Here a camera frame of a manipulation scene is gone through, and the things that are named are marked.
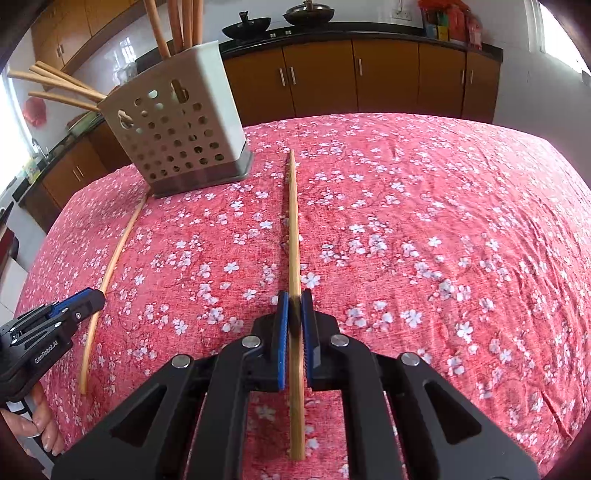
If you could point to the red floral tablecloth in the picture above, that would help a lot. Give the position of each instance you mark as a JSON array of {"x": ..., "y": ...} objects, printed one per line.
[{"x": 415, "y": 207}]

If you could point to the bright window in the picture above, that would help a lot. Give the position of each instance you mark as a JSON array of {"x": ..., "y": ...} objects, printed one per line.
[{"x": 558, "y": 41}]

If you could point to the large black wok with lid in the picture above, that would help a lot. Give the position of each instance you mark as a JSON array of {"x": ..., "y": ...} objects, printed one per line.
[{"x": 308, "y": 16}]

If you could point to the brown sink base cabinet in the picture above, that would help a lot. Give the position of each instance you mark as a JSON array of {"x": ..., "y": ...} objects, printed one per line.
[{"x": 69, "y": 170}]

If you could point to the white perforated chopstick holder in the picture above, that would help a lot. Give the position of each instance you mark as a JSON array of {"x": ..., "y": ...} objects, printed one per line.
[{"x": 194, "y": 120}]

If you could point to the long brown base cabinet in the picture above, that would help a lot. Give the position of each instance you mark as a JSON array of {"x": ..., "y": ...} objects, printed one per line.
[{"x": 392, "y": 78}]

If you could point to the white wall socket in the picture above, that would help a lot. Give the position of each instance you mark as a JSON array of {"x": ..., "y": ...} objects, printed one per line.
[{"x": 402, "y": 14}]

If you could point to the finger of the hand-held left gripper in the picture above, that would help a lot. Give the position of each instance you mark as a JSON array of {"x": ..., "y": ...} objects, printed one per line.
[{"x": 85, "y": 307}]

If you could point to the small black wok with lid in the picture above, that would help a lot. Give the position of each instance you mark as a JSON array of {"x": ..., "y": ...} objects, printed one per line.
[{"x": 247, "y": 28}]

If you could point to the person's left hand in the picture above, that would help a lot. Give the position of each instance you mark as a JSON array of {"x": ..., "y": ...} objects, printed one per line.
[{"x": 44, "y": 420}]

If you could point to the metal faucet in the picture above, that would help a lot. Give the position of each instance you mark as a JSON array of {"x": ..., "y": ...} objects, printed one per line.
[{"x": 37, "y": 148}]

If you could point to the black gas stove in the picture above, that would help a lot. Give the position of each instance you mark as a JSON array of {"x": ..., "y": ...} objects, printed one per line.
[{"x": 277, "y": 34}]

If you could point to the red plastic packages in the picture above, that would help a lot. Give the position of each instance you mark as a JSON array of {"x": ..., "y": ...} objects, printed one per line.
[{"x": 457, "y": 18}]

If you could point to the brown wall cabinet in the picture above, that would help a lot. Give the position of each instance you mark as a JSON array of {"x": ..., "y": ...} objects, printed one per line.
[{"x": 69, "y": 32}]

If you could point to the red hanging decoration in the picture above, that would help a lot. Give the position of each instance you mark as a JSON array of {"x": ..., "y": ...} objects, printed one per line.
[{"x": 34, "y": 113}]

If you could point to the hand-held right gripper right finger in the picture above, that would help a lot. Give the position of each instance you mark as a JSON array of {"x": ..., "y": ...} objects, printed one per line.
[{"x": 308, "y": 341}]

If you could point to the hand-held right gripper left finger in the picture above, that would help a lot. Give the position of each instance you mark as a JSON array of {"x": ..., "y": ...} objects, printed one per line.
[{"x": 281, "y": 341}]

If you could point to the green yellow box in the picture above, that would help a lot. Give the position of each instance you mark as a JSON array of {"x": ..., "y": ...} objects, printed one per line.
[{"x": 441, "y": 30}]

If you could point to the black kitchen countertop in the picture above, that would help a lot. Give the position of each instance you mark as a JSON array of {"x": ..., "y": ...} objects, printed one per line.
[{"x": 383, "y": 35}]

